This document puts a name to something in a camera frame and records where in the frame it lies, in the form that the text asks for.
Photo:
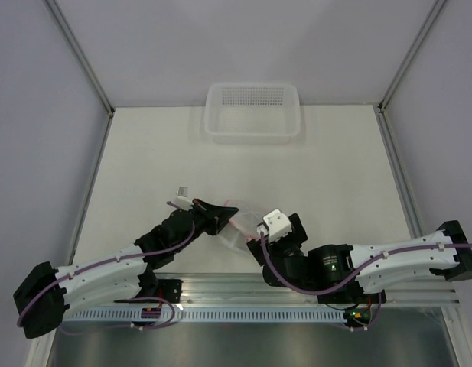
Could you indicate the aluminium frame post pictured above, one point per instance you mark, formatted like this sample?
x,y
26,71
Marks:
x,y
414,49
77,51

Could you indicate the left aluminium frame post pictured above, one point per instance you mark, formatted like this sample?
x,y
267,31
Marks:
x,y
77,51

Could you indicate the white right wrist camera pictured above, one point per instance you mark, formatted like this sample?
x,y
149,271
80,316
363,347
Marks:
x,y
274,226

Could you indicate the right aluminium frame post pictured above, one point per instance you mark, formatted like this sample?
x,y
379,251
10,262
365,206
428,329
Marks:
x,y
414,49

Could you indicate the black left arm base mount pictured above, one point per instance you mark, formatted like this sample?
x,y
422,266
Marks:
x,y
168,289

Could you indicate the white perforated plastic basket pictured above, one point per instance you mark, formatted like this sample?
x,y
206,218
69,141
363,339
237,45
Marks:
x,y
252,113

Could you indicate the white slotted cable duct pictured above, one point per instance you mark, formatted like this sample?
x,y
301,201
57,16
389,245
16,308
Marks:
x,y
211,314

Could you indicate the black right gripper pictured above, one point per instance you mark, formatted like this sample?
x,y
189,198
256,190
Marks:
x,y
298,235

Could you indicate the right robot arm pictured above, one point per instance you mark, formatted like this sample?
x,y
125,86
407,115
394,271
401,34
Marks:
x,y
353,273

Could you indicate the white mesh laundry bag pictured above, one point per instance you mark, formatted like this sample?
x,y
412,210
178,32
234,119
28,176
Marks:
x,y
242,227

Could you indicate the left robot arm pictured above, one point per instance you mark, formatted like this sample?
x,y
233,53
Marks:
x,y
48,294

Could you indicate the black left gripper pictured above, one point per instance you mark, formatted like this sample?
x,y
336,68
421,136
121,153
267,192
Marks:
x,y
217,216

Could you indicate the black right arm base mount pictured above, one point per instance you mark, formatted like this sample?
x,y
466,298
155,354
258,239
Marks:
x,y
344,297

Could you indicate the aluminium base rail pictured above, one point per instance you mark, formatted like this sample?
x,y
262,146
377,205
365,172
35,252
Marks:
x,y
249,290

